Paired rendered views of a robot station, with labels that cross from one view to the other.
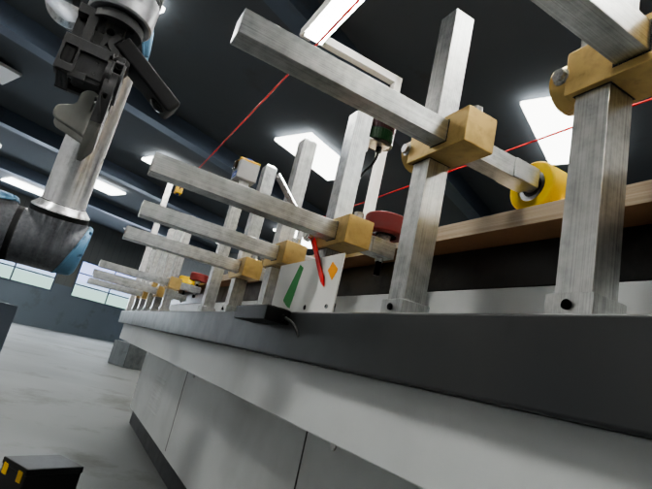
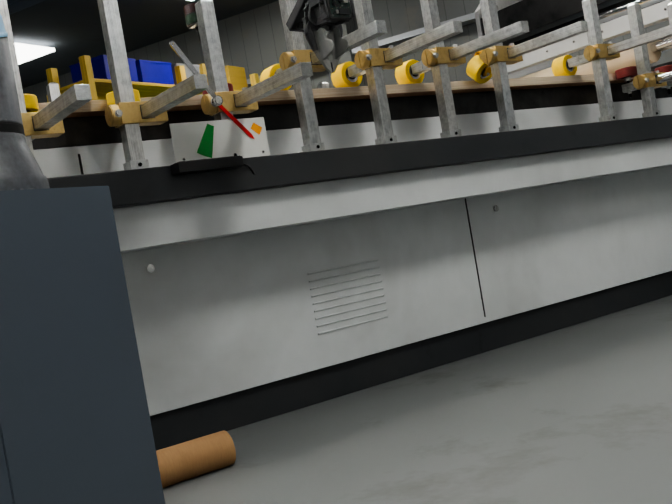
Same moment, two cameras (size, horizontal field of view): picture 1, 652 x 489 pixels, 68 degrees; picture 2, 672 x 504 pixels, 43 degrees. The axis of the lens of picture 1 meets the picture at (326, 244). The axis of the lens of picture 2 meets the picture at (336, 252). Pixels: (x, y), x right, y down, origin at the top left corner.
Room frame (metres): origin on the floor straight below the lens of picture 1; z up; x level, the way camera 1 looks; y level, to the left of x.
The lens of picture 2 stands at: (0.97, 2.14, 0.48)
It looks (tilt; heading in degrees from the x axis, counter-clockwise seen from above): 1 degrees down; 261
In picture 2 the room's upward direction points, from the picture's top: 10 degrees counter-clockwise
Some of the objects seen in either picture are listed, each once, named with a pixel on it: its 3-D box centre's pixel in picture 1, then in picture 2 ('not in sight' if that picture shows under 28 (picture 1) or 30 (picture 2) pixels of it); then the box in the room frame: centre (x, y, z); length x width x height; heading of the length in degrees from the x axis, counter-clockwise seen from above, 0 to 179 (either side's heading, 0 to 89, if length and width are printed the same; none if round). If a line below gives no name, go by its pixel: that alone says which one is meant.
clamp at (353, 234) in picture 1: (341, 238); (228, 103); (0.83, -0.02, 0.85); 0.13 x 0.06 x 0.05; 26
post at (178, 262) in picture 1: (177, 265); not in sight; (2.20, 0.64, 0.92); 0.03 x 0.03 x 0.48; 26
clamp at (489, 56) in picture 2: not in sight; (501, 55); (-0.07, -0.45, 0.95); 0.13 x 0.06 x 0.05; 26
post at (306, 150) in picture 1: (284, 233); (122, 88); (1.08, 0.10, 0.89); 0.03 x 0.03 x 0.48; 26
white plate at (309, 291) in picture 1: (302, 286); (221, 140); (0.87, 0.02, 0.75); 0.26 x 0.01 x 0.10; 26
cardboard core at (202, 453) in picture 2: not in sight; (166, 466); (1.12, 0.24, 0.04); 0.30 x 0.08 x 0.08; 26
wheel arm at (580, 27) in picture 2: not in sight; (536, 43); (-0.14, -0.34, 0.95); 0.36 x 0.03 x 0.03; 116
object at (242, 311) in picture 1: (265, 319); (217, 168); (0.89, 0.08, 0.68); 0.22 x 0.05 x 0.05; 26
